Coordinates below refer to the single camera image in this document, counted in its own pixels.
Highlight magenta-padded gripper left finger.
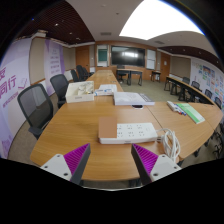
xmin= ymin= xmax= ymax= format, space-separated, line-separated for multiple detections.
xmin=39 ymin=143 xmax=92 ymax=186

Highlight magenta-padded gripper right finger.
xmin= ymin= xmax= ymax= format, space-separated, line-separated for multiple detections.
xmin=130 ymin=143 xmax=183 ymax=186

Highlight white power strip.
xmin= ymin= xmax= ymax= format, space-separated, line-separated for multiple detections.
xmin=98 ymin=122 xmax=159 ymax=145

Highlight green booklet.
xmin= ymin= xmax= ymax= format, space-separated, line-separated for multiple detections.
xmin=175 ymin=102 xmax=206 ymax=125

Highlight black mesh office chair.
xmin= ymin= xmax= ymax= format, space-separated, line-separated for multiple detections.
xmin=16 ymin=83 xmax=55 ymax=140
xmin=49 ymin=73 xmax=70 ymax=110

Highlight white open cardboard box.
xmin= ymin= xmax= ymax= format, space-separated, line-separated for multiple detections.
xmin=64 ymin=80 xmax=96 ymax=104

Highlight white book dark spine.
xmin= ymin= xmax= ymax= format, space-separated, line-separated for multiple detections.
xmin=112 ymin=91 xmax=156 ymax=107

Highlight white and blue packet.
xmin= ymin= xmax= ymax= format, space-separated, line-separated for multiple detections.
xmin=93 ymin=88 xmax=108 ymax=97

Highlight long wooden side table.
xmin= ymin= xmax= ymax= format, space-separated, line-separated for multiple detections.
xmin=163 ymin=75 xmax=214 ymax=106

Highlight group of black side chairs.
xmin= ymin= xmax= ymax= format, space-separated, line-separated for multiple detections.
xmin=181 ymin=76 xmax=224 ymax=159

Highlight white printed paper sheets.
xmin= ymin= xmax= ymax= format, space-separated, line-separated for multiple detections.
xmin=98 ymin=83 xmax=119 ymax=94

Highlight row of black chairs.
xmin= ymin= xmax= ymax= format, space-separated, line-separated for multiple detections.
xmin=69 ymin=64 xmax=95 ymax=83

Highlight small dark side desk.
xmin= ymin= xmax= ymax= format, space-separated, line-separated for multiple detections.
xmin=150 ymin=70 xmax=162 ymax=83

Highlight dark desk with chair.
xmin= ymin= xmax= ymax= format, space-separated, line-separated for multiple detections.
xmin=115 ymin=68 xmax=144 ymax=87

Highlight wooden door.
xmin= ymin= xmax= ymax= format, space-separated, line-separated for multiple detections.
xmin=75 ymin=45 xmax=91 ymax=73
xmin=160 ymin=52 xmax=171 ymax=83

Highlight bright ceiling light panel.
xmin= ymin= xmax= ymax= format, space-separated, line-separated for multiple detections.
xmin=118 ymin=0 xmax=205 ymax=41

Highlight wide purple wall banner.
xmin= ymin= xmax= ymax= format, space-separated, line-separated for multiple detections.
xmin=0 ymin=38 xmax=33 ymax=159

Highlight narrow purple wall banner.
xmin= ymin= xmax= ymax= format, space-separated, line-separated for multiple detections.
xmin=44 ymin=39 xmax=66 ymax=96

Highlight colourful wall poster display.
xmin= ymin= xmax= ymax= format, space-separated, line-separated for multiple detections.
xmin=190 ymin=58 xmax=224 ymax=101

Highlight white wall whiteboard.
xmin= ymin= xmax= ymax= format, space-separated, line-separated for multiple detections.
xmin=146 ymin=49 xmax=157 ymax=71

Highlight large black wall screen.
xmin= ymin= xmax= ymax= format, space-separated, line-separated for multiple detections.
xmin=110 ymin=45 xmax=147 ymax=68

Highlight green-tinted wall whiteboard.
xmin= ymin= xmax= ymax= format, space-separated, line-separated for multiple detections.
xmin=96 ymin=44 xmax=109 ymax=68

